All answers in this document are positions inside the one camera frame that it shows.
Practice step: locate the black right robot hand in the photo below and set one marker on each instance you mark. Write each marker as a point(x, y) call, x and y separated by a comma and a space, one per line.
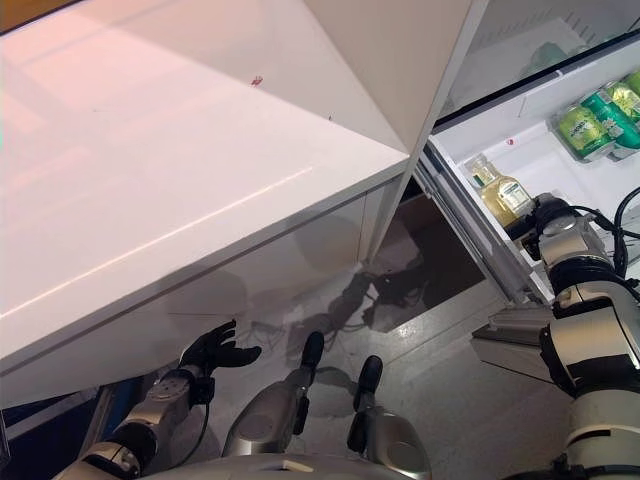
point(545, 205)

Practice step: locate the tall white cabinet panel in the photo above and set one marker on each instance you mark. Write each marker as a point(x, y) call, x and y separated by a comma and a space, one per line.
point(400, 60)

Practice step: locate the dark green drink can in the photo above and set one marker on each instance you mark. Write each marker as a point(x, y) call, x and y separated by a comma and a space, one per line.
point(607, 112)

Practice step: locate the white fridge drawer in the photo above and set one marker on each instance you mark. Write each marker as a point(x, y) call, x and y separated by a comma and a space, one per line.
point(540, 160)

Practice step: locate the silver robot leg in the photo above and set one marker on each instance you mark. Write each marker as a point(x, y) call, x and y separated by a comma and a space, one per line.
point(395, 430)
point(270, 410)

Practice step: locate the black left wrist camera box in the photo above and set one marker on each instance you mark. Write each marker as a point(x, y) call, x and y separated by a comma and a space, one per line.
point(205, 392)

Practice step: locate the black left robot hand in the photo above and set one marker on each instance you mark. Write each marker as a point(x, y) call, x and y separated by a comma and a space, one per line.
point(215, 352)

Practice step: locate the yellow drink bottle white cap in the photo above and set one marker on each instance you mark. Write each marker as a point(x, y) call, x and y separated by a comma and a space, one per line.
point(500, 200)

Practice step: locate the silver right robot leg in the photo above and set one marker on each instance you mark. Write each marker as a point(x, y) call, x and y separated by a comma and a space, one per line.
point(395, 430)

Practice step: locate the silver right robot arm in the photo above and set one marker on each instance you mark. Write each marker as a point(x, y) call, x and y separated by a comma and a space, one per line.
point(590, 350)

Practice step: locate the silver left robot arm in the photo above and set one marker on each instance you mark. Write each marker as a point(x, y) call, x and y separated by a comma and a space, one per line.
point(170, 390)

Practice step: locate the silver left robot leg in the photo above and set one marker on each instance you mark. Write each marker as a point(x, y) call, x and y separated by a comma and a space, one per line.
point(270, 410)

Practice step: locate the stainless steel fridge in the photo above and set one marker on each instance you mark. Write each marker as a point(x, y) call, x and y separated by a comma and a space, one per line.
point(525, 30)

